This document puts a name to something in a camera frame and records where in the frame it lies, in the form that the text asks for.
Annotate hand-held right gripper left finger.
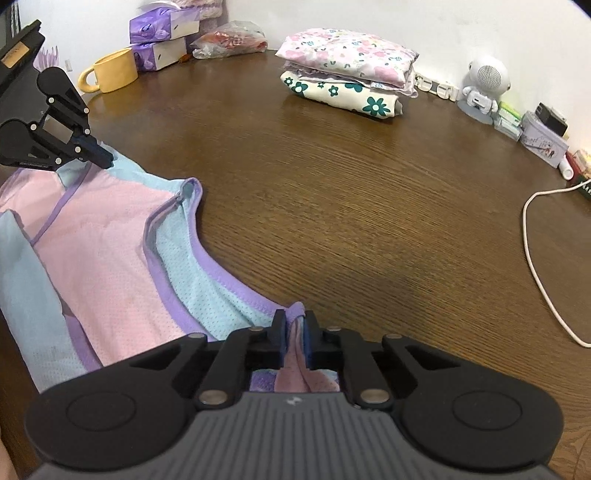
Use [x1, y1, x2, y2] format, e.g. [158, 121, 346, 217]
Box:
[129, 309, 288, 411]

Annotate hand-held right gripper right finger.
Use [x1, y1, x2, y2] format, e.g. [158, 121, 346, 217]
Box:
[301, 310, 460, 411]

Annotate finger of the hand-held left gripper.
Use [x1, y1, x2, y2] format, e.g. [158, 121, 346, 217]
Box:
[27, 115, 88, 166]
[46, 85, 115, 169]

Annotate pink blue mesh garment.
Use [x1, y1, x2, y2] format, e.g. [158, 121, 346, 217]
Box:
[0, 154, 343, 396]

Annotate purple striped cloth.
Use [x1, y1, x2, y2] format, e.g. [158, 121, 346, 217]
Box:
[34, 45, 62, 75]

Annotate yellow mug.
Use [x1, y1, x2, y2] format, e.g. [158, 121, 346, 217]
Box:
[78, 47, 139, 94]

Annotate purple tissue pack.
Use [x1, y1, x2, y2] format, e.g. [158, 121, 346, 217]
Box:
[129, 0, 202, 46]
[130, 37, 188, 73]

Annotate clear plastic bag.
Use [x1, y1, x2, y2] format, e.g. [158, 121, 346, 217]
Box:
[190, 21, 269, 60]

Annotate cream green flower folded garment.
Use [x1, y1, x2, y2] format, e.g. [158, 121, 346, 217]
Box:
[281, 71, 404, 122]

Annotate pink floral folded garment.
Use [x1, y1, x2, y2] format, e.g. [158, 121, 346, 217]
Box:
[276, 28, 420, 99]

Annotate white power strip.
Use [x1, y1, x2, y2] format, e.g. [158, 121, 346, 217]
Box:
[414, 71, 463, 102]

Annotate green white small boxes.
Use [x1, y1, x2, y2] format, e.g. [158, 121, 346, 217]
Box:
[493, 102, 525, 140]

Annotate white astronaut speaker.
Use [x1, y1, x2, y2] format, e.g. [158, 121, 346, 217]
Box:
[458, 55, 512, 125]

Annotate red and cream box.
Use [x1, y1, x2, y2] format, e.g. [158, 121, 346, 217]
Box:
[571, 148, 591, 180]

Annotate black charger block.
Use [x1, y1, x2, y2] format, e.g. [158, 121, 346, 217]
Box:
[534, 104, 569, 138]

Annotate white cable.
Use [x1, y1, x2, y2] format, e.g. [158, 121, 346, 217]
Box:
[523, 182, 591, 348]

